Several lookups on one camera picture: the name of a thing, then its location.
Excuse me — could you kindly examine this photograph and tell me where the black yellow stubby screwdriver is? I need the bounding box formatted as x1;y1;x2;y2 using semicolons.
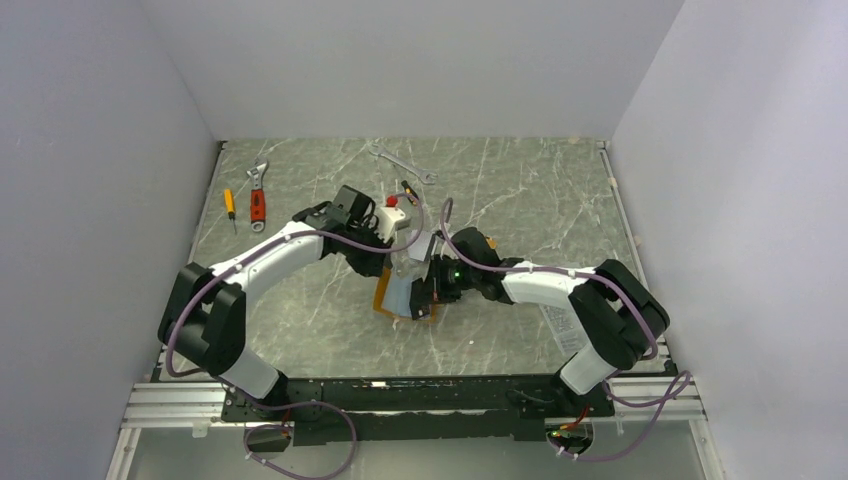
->
401;180;420;206

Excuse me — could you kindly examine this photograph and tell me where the red handled adjustable wrench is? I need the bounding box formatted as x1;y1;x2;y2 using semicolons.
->
246;158;268;233

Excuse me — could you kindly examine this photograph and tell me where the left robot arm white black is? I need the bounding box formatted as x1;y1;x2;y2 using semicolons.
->
158;185;411;420

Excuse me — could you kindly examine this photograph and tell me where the grey credit card stack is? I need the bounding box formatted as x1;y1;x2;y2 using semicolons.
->
406;232;442;262

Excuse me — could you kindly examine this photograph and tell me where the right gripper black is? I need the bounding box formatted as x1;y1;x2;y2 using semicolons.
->
413;254;479;306

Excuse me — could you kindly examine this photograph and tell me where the clear plastic screw box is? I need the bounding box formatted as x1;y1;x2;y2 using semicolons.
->
540;305;589;357

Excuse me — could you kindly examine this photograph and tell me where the small yellow screwdriver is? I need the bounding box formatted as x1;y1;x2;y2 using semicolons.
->
224;188;238;233

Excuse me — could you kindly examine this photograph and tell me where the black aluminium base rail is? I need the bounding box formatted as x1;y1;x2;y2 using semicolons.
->
122;374;673;446

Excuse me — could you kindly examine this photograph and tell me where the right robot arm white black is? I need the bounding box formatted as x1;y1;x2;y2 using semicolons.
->
408;227;670;415

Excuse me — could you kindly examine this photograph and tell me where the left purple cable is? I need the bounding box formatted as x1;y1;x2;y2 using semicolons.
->
164;193;425;480

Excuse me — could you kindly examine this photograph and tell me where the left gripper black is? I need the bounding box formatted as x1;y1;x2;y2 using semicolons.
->
342;220;393;277

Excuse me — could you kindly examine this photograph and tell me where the silver open-end wrench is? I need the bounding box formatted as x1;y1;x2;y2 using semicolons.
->
368;142;438;185

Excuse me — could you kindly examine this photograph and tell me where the orange leather card holder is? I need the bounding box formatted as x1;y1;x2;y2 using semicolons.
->
372;268;438;323

